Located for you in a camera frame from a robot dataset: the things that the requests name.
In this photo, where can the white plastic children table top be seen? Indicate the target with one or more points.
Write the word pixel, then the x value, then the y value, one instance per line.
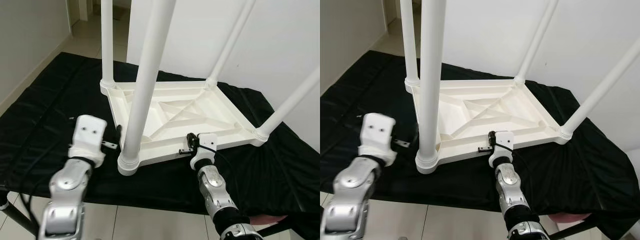
pixel 200 115
pixel 500 112

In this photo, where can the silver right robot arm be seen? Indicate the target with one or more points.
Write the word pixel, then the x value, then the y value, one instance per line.
pixel 215 190
pixel 512 190

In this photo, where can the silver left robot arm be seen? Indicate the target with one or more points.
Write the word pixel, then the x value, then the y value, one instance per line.
pixel 65 200
pixel 350 200

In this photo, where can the pink cloth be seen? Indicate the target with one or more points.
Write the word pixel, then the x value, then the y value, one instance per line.
pixel 269 219
pixel 571 217

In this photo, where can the black metal table leg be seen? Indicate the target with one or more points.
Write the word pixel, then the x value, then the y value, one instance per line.
pixel 280 229
pixel 17 222
pixel 575 227

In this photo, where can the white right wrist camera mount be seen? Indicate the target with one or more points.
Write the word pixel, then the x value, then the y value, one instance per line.
pixel 504 140
pixel 206 142

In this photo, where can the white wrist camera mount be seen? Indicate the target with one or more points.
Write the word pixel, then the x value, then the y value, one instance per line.
pixel 377 132
pixel 87 132
pixel 504 140
pixel 206 142

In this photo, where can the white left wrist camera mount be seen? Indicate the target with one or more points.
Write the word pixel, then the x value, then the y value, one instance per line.
pixel 87 132
pixel 377 132

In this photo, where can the white door frame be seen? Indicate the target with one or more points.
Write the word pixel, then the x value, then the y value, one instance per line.
pixel 85 9
pixel 394 9

